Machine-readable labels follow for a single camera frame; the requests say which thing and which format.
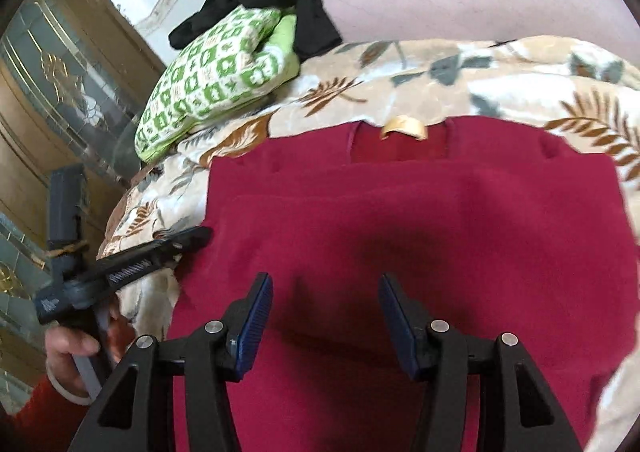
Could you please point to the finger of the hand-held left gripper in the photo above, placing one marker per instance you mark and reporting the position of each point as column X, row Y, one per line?
column 160, row 247

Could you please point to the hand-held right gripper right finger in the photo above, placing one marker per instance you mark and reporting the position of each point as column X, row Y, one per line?
column 397, row 327

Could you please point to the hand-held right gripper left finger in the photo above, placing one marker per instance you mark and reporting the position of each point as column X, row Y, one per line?
column 255, row 327

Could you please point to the dark red fleece garment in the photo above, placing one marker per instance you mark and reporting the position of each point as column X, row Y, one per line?
column 400, row 212

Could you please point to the person's left forearm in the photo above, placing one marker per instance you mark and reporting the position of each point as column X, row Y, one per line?
column 40, row 422

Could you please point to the person's left hand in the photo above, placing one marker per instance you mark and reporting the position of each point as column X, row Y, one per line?
column 65, row 344

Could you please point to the wooden door with glass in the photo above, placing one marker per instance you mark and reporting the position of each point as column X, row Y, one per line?
column 60, row 97

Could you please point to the green patterned pillow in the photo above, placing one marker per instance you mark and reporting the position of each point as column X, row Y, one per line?
column 200, row 77

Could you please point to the lime green cloth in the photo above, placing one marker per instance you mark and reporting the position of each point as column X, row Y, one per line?
column 286, row 40

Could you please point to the beige leaf print blanket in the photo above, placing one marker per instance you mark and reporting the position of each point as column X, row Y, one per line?
column 525, row 77

